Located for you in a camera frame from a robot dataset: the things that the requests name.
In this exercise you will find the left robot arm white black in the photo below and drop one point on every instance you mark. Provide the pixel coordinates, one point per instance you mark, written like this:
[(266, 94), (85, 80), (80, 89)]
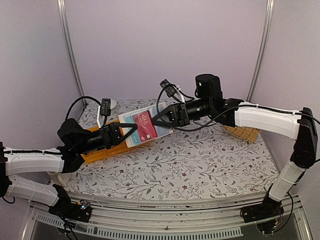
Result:
[(64, 159)]

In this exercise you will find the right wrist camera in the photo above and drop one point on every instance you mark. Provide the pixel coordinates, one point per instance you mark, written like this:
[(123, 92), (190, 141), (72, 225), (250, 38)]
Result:
[(172, 91)]

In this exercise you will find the yellow left storage bin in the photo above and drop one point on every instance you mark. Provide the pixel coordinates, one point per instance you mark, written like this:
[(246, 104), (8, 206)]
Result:
[(94, 156)]

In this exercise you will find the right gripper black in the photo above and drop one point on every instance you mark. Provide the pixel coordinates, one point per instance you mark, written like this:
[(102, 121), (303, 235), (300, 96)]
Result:
[(178, 114)]

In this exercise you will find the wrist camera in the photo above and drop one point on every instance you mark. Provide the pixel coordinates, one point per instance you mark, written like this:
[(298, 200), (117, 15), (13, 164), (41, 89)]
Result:
[(172, 91), (103, 112)]

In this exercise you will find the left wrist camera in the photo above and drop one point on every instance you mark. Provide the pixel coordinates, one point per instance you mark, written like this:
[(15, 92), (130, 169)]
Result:
[(103, 112)]

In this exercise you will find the woven bamboo tray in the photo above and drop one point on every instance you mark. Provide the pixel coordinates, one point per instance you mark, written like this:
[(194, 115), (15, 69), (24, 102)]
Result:
[(248, 134)]

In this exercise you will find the front aluminium rail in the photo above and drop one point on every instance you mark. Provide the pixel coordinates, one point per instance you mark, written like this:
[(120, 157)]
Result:
[(201, 219)]

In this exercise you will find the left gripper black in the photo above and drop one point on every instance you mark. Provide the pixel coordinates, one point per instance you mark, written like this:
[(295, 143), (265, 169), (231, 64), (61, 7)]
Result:
[(110, 134)]

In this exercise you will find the right aluminium frame post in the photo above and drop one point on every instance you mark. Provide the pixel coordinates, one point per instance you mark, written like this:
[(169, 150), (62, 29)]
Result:
[(262, 48)]

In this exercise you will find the yellow middle storage bin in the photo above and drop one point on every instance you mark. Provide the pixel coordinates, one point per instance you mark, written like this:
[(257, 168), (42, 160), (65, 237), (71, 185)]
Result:
[(119, 148)]

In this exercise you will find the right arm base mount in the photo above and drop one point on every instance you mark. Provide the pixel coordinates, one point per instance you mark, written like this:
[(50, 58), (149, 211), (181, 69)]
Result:
[(261, 211)]

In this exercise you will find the aluminium frame post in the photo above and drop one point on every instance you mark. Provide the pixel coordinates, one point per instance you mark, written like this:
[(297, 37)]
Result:
[(262, 48), (62, 12)]

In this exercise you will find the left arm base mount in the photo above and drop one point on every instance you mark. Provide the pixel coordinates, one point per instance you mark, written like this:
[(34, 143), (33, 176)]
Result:
[(66, 209)]

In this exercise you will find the white ceramic bowl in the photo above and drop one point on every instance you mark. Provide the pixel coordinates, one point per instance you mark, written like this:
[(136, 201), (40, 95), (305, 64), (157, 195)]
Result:
[(113, 104)]

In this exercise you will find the beige card holder wallet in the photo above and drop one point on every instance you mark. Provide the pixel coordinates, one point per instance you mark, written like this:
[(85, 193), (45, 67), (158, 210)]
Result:
[(127, 118)]

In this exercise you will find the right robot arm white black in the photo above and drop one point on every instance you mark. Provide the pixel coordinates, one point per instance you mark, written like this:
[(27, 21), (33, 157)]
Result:
[(232, 112)]

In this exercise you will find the left aluminium frame post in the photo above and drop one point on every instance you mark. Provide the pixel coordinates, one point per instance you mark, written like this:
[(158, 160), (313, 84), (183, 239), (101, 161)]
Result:
[(62, 12)]

